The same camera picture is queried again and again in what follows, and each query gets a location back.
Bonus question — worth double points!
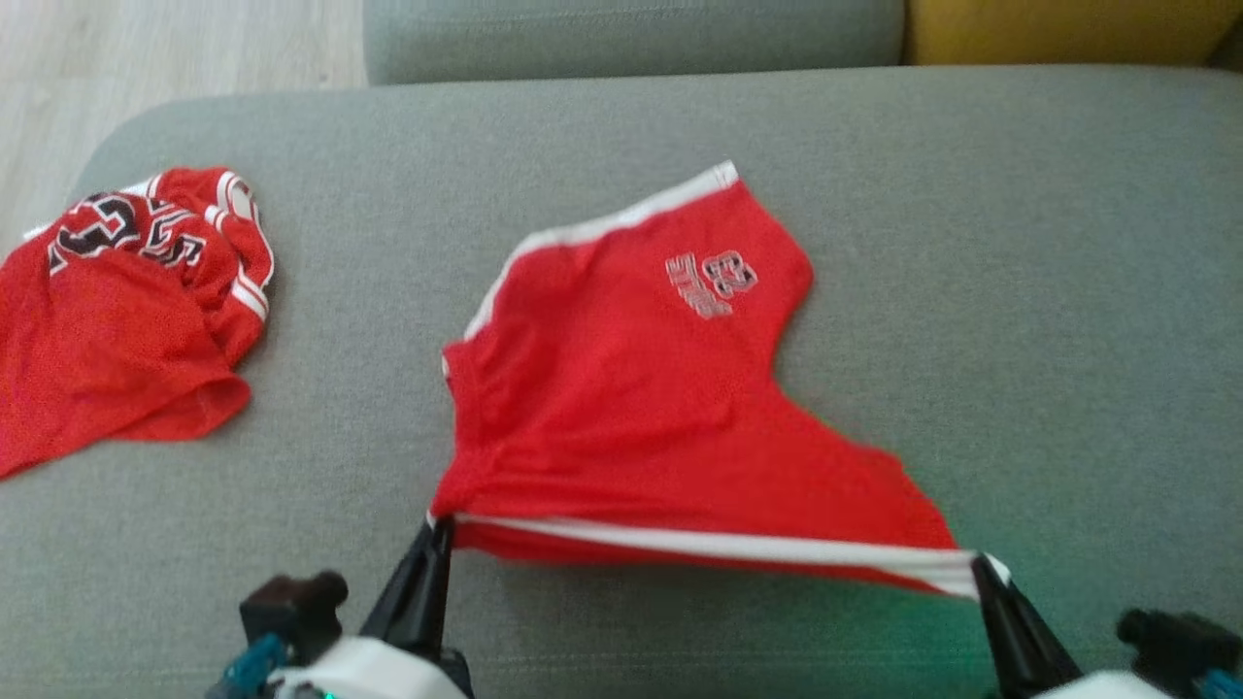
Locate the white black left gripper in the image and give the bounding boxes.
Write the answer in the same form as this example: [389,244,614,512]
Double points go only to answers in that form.
[262,518,477,699]

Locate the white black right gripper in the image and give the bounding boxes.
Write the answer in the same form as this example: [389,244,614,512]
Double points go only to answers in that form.
[970,554,1177,699]

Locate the red shorts with white trim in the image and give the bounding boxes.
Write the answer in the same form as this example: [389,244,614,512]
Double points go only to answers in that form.
[430,160,1012,602]

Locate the red jersey number 23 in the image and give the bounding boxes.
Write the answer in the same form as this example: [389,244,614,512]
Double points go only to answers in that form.
[0,166,277,480]

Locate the grey fabric sofa seat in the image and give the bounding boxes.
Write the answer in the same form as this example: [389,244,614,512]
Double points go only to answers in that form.
[0,66,1243,699]

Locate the grey sofa back cushion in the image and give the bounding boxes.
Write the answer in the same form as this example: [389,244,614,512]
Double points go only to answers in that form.
[363,0,909,87]

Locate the yellow cushion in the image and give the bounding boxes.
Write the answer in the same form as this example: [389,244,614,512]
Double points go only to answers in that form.
[905,0,1243,67]

